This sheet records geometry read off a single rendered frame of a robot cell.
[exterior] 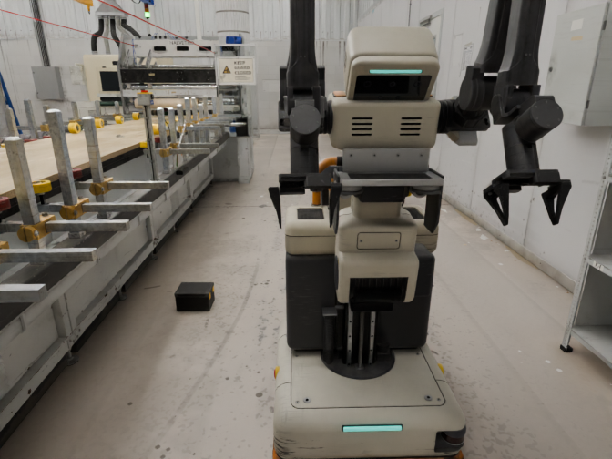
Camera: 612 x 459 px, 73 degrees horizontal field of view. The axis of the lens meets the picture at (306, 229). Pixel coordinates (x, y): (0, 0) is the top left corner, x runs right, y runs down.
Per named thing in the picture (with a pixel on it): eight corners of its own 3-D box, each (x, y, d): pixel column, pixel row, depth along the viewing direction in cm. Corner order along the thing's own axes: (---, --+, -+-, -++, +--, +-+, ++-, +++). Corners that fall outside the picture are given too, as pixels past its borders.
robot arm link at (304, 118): (325, 100, 87) (283, 100, 86) (330, 70, 75) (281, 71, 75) (327, 155, 85) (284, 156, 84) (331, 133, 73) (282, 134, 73)
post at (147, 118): (159, 180, 256) (151, 105, 242) (158, 182, 252) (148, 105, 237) (152, 180, 256) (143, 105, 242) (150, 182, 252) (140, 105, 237)
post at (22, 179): (53, 279, 141) (22, 136, 125) (47, 284, 138) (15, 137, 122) (43, 280, 141) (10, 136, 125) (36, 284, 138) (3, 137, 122)
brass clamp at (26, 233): (59, 229, 143) (56, 214, 141) (36, 242, 130) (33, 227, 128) (41, 229, 143) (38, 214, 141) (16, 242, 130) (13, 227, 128)
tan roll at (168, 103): (239, 107, 546) (239, 98, 542) (238, 108, 534) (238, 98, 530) (129, 108, 541) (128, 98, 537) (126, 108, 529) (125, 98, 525)
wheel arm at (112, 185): (169, 188, 187) (168, 179, 186) (168, 190, 184) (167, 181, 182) (72, 189, 185) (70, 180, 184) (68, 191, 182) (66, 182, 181)
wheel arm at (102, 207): (154, 210, 164) (152, 200, 163) (151, 213, 161) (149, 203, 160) (42, 212, 163) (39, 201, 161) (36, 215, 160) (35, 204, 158)
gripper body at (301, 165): (331, 182, 79) (331, 145, 80) (278, 182, 78) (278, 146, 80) (329, 190, 85) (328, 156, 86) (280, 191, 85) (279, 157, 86)
